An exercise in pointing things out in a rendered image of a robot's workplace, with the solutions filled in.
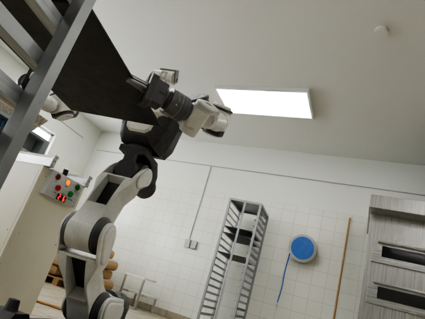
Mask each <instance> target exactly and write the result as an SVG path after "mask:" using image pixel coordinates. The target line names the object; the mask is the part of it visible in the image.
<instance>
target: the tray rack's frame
mask: <svg viewBox="0 0 425 319"><path fill-rule="evenodd" d="M231 200H232V201H233V203H234V204H235V206H236V207H237V208H238V210H239V211H240V212H241V216H240V221H239V224H238V228H237V232H236V236H235V240H234V243H233V247H232V250H231V255H230V260H229V263H228V267H227V270H226V275H225V279H224V282H223V286H222V290H221V294H220V297H219V302H218V306H217V309H216V314H215V317H214V319H217V315H218V311H219V306H220V303H221V299H222V296H223V291H224V288H225V284H226V279H227V276H228V272H229V269H230V264H231V259H232V256H233V252H234V249H235V244H236V241H237V237H238V232H239V230H240V225H241V222H242V217H243V214H244V213H246V214H250V215H255V216H257V218H256V223H255V226H254V231H253V234H252V239H251V242H250V247H249V251H248V255H247V260H246V263H245V268H244V271H243V275H242V280H241V284H240V288H239V292H238V296H237V301H236V305H235V309H234V312H233V317H232V319H235V317H236V313H237V308H238V304H239V300H240V295H241V292H242V287H243V283H244V279H245V274H246V271H247V267H248V263H249V258H250V254H251V250H252V245H253V242H254V237H255V234H256V229H257V224H258V221H259V216H260V215H261V209H262V210H263V212H264V214H265V215H266V217H268V218H269V215H268V213H267V211H266V210H265V208H264V206H263V204H262V203H257V202H252V201H246V200H242V199H236V198H232V197H230V198H229V201H228V205H227V208H226V213H225V217H224V220H223V224H222V227H221V231H220V233H219V238H218V242H217V245H216V249H215V252H214V256H213V259H212V263H211V267H210V271H209V275H208V278H207V282H206V286H205V289H204V293H203V296H202V300H201V303H200V307H199V311H198V314H197V318H196V319H199V318H200V312H201V311H202V305H203V304H204V298H205V296H206V291H207V288H208V283H209V281H210V276H211V274H212V269H213V266H214V265H213V264H214V262H215V259H216V258H215V257H216V255H217V250H218V248H219V243H220V241H221V236H222V234H223V233H222V231H223V229H224V224H225V222H226V218H227V215H228V214H227V213H228V211H229V206H230V204H231V202H230V201H231ZM257 207H259V209H258V208H257ZM256 213H257V215H256ZM261 216H262V215H261ZM262 217H263V216H262Z"/></svg>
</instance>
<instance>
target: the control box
mask: <svg viewBox="0 0 425 319"><path fill-rule="evenodd" d="M57 174H60V175H61V178H60V179H59V180H56V175H57ZM67 180H70V185H67V184H66V181H67ZM57 185H60V186H61V190H60V191H57V190H56V186H57ZM77 185H79V186H80V188H79V190H76V189H75V187H76V186H77ZM82 187H83V185H81V184H79V183H78V182H76V181H74V180H72V179H70V178H69V177H67V176H65V175H63V174H62V173H59V172H58V171H56V170H53V169H50V171H49V174H48V176H47V178H46V181H45V182H44V185H43V186H42V189H41V191H40V193H41V194H43V195H45V196H47V197H50V198H51V199H54V200H56V201H58V202H60V203H62V204H65V205H67V206H69V207H71V208H74V207H75V204H76V202H77V199H78V197H79V195H80V192H81V190H82ZM69 192H73V196H72V197H69V196H68V194H69ZM60 195H61V197H60V199H58V198H59V196H60ZM63 197H65V200H64V201H62V199H64V198H63Z"/></svg>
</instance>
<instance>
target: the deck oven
mask: <svg viewBox="0 0 425 319"><path fill-rule="evenodd" d="M366 233H367V234H368V238H367V247H366V257H365V262H364V271H363V277H362V286H361V291H360V301H359V310H358V315H357V319H425V202H423V201H415V200H410V199H402V198H397V197H388V196H380V195H375V194H371V195H370V201H369V211H368V218H367V231H366Z"/></svg>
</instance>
